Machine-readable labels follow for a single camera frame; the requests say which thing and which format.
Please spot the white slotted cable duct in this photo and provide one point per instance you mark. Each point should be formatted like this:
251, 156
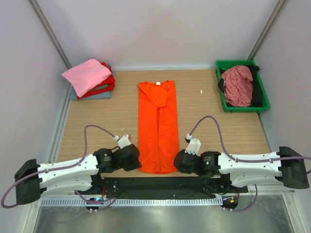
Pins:
78, 202

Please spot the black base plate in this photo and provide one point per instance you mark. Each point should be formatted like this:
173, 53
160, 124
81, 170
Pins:
163, 188

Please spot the dusty pink crumpled shirt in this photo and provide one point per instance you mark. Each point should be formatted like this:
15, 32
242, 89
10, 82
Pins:
238, 87

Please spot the grey folded shirt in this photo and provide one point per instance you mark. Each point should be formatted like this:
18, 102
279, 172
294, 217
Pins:
106, 95

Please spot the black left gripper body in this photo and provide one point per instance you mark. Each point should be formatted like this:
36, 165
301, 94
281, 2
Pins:
133, 164

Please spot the red folded shirt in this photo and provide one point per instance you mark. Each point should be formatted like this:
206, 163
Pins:
105, 86

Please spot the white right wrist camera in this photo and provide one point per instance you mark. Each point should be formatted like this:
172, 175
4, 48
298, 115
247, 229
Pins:
193, 146

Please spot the pink folded shirt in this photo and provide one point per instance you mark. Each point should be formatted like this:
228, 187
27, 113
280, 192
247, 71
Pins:
86, 76

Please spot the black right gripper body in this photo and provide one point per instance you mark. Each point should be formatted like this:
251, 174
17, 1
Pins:
189, 172

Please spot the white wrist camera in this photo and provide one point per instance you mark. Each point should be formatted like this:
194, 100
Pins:
193, 146
123, 141

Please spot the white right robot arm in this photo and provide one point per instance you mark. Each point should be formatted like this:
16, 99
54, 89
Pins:
285, 165

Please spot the green plastic bin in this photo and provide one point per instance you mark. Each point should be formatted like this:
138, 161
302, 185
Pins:
263, 97

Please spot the black shirt in bin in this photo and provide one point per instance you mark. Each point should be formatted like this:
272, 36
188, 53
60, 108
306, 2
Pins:
240, 86

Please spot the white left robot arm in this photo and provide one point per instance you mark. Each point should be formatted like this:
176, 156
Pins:
36, 180

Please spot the orange t shirt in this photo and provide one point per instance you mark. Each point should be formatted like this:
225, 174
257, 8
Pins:
158, 137

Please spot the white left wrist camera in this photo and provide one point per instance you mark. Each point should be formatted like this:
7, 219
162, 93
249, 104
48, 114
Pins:
123, 141

